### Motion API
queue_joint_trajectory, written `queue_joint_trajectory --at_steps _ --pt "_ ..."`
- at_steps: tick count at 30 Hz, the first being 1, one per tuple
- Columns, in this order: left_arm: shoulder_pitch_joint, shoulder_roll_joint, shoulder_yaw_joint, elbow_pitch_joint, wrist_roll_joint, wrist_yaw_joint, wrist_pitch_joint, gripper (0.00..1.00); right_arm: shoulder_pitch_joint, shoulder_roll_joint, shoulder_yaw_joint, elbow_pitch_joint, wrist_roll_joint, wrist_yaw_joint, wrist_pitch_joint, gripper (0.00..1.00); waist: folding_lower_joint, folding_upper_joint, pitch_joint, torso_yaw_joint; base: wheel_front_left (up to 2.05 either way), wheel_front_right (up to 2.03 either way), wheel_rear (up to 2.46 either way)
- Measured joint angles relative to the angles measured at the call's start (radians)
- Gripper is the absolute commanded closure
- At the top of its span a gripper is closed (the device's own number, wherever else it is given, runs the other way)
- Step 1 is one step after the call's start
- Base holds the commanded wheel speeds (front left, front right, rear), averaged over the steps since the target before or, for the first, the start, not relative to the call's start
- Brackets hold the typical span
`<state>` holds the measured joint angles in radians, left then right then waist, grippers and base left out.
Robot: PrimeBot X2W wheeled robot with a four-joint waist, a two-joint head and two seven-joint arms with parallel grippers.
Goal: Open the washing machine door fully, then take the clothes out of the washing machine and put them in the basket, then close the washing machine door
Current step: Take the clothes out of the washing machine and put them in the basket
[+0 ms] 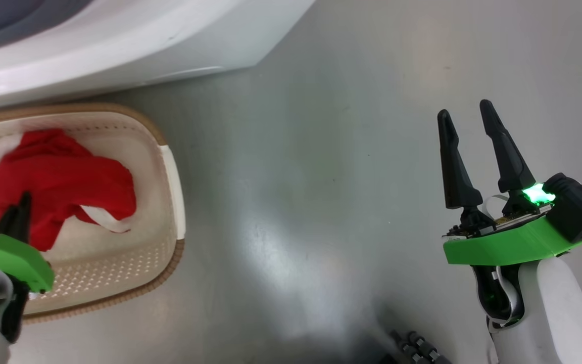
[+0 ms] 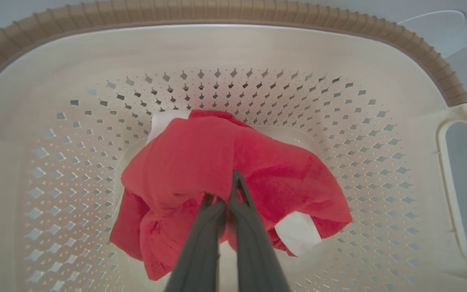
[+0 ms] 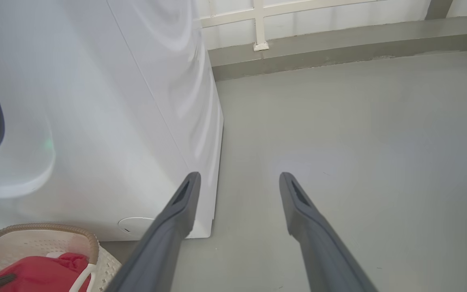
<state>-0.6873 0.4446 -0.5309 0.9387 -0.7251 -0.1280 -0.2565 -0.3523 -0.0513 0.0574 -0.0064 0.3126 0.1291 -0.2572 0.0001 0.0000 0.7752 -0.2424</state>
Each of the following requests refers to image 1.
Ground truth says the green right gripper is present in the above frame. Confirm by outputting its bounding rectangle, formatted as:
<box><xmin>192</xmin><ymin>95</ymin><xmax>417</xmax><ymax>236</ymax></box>
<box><xmin>436</xmin><ymin>99</ymin><xmax>582</xmax><ymax>266</ymax></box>

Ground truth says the grey rubber door seal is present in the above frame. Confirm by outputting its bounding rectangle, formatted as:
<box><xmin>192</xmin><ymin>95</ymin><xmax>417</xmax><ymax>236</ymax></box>
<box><xmin>0</xmin><ymin>0</ymin><xmax>94</xmax><ymax>54</ymax></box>

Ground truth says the cream perforated laundry basket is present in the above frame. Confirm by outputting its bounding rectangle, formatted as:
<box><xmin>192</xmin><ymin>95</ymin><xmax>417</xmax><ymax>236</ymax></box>
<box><xmin>0</xmin><ymin>104</ymin><xmax>186</xmax><ymax>324</ymax></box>

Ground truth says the white washing machine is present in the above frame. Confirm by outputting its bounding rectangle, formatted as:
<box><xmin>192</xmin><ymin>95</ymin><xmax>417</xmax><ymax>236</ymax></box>
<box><xmin>0</xmin><ymin>0</ymin><xmax>317</xmax><ymax>112</ymax></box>

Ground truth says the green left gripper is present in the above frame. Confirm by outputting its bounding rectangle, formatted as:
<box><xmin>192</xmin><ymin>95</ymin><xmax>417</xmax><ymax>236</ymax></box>
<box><xmin>0</xmin><ymin>192</ymin><xmax>55</xmax><ymax>294</ymax></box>

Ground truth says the red garment with white trim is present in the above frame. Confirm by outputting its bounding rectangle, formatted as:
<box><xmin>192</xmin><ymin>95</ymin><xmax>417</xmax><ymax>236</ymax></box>
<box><xmin>0</xmin><ymin>129</ymin><xmax>137</xmax><ymax>252</ymax></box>

